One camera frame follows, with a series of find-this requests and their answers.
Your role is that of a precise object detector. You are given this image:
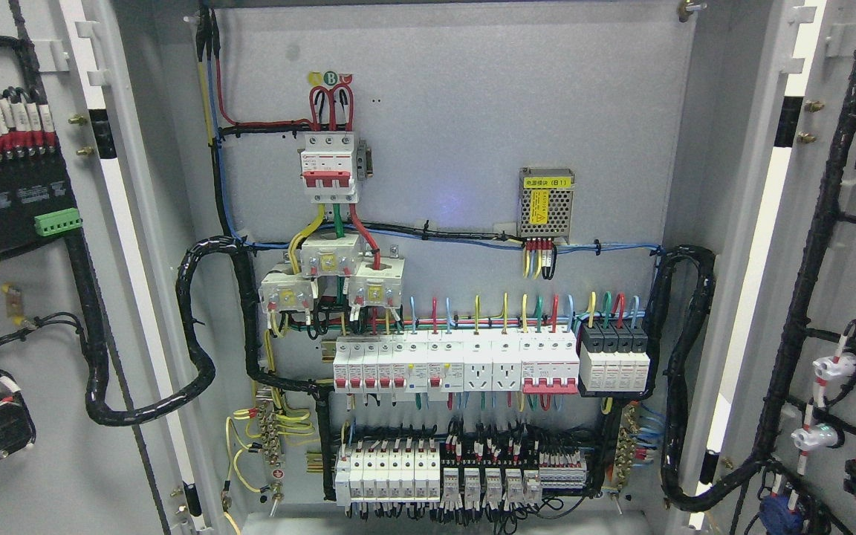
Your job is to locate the relay terminal row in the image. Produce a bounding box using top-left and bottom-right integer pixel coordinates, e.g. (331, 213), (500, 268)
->
(439, 424), (591, 522)

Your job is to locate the black white surge protector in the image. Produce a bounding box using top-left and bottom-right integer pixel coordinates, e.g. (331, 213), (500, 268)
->
(577, 324), (651, 399)

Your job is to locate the black cable harness right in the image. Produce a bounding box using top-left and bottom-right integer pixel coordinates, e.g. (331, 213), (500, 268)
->
(647, 245), (719, 510)

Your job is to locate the red main circuit breaker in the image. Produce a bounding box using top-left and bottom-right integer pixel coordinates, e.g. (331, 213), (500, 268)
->
(299, 131), (361, 204)

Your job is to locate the grey electrical cabinet body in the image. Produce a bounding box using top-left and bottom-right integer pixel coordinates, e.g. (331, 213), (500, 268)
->
(110, 1), (804, 509)

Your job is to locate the black cable harness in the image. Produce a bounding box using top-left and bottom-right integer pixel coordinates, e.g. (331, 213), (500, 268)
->
(647, 245), (719, 510)
(64, 236), (262, 427)

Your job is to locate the white mini breaker row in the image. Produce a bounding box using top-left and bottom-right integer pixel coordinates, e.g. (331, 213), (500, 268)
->
(332, 332), (465, 401)

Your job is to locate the black digital power meter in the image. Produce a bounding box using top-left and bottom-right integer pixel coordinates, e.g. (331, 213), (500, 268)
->
(0, 152), (76, 253)

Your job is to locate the black cable harness left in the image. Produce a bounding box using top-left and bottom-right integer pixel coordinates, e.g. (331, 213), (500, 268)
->
(64, 236), (262, 427)

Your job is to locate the grey cabinet door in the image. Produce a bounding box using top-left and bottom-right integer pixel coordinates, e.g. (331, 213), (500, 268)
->
(0, 1), (194, 534)
(703, 1), (856, 534)

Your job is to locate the lower white breaker row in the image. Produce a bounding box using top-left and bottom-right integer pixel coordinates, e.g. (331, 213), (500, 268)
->
(335, 438), (443, 507)

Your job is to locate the red handled circuit breaker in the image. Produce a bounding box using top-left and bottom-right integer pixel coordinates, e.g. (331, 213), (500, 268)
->
(520, 331), (580, 394)

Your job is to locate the white current transformer group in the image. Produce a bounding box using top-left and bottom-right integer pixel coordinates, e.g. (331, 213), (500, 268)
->
(259, 233), (404, 315)

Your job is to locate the metal mesh power supply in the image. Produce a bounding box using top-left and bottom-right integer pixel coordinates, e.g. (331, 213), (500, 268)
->
(516, 167), (575, 239)

